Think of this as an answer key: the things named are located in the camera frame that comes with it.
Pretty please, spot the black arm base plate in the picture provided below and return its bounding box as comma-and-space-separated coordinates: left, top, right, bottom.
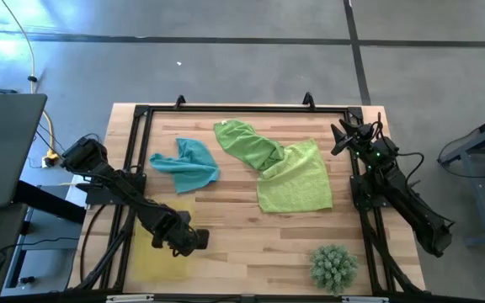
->
84, 183, 146, 207
349, 174, 389, 211

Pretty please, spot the grey shelf cart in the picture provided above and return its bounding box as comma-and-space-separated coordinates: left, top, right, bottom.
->
0, 174, 84, 298

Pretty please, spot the artificial green plant ball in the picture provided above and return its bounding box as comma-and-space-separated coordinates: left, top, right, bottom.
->
308, 243, 360, 295

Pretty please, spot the green microfiber towel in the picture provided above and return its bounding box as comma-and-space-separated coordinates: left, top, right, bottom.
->
213, 119, 286, 173

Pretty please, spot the yellow cable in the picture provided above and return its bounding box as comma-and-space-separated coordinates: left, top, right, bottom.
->
0, 0, 57, 163

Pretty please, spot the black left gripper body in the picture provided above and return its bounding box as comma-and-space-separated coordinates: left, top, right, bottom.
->
150, 208, 211, 258

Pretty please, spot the lime green textured towel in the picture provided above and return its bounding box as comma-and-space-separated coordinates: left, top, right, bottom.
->
256, 138, 334, 215

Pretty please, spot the yellow translucent plastic basket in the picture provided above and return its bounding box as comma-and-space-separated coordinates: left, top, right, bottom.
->
131, 197, 197, 282

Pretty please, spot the teal microfiber towel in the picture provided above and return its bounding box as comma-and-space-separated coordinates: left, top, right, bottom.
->
148, 137, 221, 195

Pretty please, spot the silver frame bracket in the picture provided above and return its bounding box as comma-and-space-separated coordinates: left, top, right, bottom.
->
105, 294, 156, 303
341, 295, 390, 303

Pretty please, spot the blue-grey metal table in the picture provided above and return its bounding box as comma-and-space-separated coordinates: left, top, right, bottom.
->
437, 107, 485, 248

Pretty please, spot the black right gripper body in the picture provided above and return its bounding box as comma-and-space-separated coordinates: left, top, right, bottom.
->
349, 121, 397, 170

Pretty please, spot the yellow power plug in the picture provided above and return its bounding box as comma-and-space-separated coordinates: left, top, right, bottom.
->
41, 150, 61, 169

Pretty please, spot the black desk beam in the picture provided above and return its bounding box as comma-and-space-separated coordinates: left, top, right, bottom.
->
13, 179, 88, 226

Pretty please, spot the black aluminium table frame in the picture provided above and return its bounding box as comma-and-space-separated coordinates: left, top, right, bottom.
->
67, 103, 427, 303

